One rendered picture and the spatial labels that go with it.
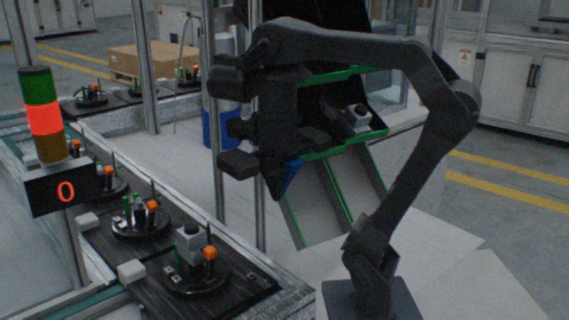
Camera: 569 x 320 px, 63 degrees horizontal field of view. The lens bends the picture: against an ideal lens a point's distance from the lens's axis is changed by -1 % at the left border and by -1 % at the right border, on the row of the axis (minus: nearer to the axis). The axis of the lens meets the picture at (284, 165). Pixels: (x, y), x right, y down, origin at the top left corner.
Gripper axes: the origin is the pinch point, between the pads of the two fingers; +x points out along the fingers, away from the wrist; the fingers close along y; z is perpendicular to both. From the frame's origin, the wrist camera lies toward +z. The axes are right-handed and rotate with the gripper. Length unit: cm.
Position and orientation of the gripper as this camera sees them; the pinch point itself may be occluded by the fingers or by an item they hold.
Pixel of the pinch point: (276, 180)
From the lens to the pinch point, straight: 73.6
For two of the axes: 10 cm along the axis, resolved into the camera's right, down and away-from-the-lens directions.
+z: -6.5, -3.4, 6.8
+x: -0.2, 9.0, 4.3
